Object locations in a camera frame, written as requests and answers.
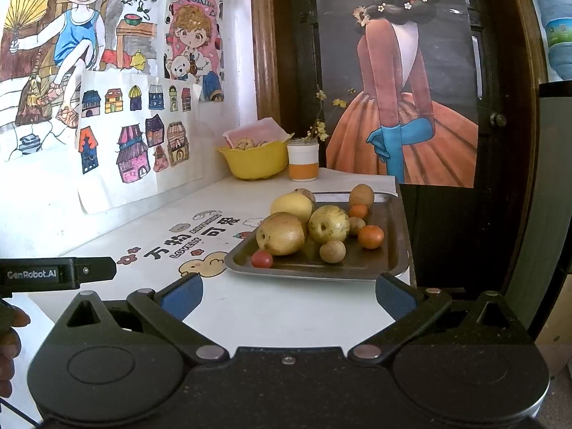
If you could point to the yellow plastic bowl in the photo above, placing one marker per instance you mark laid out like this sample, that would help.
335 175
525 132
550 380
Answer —
258 162

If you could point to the house drawings paper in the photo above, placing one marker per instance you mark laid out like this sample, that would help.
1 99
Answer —
137 137

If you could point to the striped pepino melon in bowl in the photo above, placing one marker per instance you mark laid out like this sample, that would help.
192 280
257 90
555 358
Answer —
244 144

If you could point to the large brown pear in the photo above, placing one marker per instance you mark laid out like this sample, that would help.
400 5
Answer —
281 234

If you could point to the left hand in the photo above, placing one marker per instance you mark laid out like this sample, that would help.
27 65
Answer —
10 350

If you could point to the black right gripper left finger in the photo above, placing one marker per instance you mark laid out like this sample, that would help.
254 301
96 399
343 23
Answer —
164 311

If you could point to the boy with fan drawing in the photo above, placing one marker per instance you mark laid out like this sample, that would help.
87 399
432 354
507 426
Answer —
47 46

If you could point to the yellow flower twig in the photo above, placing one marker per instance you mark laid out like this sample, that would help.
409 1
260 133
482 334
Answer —
317 132

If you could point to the red cherry tomato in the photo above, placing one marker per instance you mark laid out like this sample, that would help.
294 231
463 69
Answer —
262 259

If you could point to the cartoon girl pink poster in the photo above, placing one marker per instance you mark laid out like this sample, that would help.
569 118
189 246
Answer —
193 45

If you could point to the small orange kumquat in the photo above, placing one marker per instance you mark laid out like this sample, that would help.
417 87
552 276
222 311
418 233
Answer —
359 211

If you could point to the yellow lemon fruit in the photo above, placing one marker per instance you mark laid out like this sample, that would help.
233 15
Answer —
294 203

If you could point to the pink white foam tray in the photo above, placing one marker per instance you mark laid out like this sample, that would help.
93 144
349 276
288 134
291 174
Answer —
263 129

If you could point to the white orange cup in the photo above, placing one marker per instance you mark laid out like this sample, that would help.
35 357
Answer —
303 157

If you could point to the striped pepino melon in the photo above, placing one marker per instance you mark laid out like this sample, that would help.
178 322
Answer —
306 193
244 144

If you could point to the small brown kiwi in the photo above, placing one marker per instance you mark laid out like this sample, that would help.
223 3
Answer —
332 252

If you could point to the brownish orange round fruit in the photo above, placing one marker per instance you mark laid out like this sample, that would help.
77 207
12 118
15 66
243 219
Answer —
361 194

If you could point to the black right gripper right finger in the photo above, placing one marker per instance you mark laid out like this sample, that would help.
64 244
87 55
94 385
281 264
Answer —
414 311

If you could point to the small orange tangerine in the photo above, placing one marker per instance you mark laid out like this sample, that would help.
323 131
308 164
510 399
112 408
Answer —
371 237

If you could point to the blue water jug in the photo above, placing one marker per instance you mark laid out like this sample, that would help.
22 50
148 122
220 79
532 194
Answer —
556 20

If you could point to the small brown fruit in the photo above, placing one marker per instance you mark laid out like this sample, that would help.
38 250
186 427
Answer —
356 224

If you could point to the girl in dress poster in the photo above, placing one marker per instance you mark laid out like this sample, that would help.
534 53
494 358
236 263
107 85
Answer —
393 127

